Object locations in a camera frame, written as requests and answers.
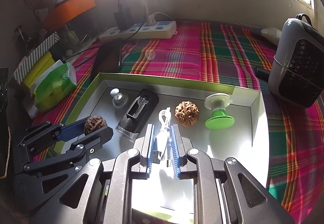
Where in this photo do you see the plaid pink green cloth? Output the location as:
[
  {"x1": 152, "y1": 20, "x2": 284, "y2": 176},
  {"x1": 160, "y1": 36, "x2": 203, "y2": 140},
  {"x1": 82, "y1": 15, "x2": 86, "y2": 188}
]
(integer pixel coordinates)
[{"x1": 31, "y1": 20, "x2": 324, "y2": 222}]

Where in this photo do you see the white usb cable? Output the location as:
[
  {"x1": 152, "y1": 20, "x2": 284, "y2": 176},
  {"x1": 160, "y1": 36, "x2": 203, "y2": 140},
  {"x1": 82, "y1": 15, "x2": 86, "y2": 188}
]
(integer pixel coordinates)
[{"x1": 150, "y1": 107, "x2": 174, "y2": 167}]

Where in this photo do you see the striped grey box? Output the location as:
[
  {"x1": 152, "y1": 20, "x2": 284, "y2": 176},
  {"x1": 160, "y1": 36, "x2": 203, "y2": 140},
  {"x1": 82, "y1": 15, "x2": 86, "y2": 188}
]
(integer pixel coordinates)
[{"x1": 13, "y1": 32, "x2": 60, "y2": 84}]

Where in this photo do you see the green tissue pack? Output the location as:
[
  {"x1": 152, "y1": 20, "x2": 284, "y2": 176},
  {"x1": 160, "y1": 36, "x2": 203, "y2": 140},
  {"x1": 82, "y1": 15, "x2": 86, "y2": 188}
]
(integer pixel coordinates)
[{"x1": 31, "y1": 60, "x2": 77, "y2": 113}]

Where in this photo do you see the small silver knob stand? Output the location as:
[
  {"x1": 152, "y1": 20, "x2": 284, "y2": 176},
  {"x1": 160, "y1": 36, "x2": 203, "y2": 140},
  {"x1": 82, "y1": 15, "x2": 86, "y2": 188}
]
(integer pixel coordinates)
[{"x1": 110, "y1": 88, "x2": 129, "y2": 108}]

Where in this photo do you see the black charger with cable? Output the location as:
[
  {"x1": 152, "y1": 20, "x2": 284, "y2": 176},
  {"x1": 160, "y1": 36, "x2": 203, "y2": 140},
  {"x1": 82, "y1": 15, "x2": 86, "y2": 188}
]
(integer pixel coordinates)
[{"x1": 114, "y1": 0, "x2": 147, "y2": 41}]

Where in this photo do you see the black smartphone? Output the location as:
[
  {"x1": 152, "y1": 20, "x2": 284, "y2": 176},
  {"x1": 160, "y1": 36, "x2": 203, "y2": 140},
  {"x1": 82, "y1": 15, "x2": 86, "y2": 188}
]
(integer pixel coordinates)
[{"x1": 90, "y1": 39, "x2": 123, "y2": 80}]

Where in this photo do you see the white plug in strip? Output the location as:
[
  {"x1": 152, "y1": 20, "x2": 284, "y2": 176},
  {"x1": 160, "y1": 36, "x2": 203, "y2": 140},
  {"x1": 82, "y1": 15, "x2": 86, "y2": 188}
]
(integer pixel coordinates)
[{"x1": 146, "y1": 11, "x2": 174, "y2": 27}]

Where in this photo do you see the yellow cardboard box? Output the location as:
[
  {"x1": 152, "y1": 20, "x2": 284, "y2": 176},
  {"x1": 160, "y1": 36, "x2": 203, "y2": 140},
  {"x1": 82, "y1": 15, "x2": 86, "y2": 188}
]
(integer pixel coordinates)
[{"x1": 22, "y1": 51, "x2": 55, "y2": 88}]

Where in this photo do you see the grey portable fan heater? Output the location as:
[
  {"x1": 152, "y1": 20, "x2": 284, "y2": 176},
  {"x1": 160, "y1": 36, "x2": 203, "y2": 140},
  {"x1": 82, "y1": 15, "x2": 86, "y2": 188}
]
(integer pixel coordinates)
[{"x1": 268, "y1": 13, "x2": 323, "y2": 108}]

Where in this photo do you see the white power strip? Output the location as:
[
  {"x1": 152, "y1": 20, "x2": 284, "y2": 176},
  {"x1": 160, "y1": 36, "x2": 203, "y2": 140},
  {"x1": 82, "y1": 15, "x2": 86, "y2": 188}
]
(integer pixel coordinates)
[{"x1": 99, "y1": 21, "x2": 177, "y2": 43}]

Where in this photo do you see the green white spool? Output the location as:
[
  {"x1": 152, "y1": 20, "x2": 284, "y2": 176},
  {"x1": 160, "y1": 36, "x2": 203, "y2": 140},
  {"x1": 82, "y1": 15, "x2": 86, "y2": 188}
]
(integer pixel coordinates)
[{"x1": 204, "y1": 93, "x2": 235, "y2": 130}]

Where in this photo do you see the dark brown walnut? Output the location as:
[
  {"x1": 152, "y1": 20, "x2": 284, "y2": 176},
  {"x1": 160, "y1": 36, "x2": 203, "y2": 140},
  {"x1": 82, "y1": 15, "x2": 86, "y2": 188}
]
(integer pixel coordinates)
[{"x1": 83, "y1": 116, "x2": 107, "y2": 135}]

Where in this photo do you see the white tube on cloth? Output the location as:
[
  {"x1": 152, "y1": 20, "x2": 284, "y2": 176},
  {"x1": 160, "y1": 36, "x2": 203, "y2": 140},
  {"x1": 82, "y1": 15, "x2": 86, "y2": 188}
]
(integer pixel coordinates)
[{"x1": 253, "y1": 28, "x2": 282, "y2": 46}]

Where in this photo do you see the orange tray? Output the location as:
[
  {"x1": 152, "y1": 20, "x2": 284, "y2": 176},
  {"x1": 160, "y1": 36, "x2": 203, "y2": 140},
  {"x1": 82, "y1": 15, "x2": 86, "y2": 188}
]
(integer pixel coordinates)
[{"x1": 41, "y1": 0, "x2": 96, "y2": 33}]

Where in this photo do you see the white shallow cardboard box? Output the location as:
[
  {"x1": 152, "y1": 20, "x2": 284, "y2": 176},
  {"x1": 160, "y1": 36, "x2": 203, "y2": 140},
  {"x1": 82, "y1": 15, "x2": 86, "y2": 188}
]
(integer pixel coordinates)
[{"x1": 50, "y1": 72, "x2": 270, "y2": 224}]

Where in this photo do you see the light brown walnut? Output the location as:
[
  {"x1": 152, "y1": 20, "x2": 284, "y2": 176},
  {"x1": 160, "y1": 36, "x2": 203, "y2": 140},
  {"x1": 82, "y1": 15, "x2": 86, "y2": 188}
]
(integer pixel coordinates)
[{"x1": 175, "y1": 101, "x2": 200, "y2": 127}]

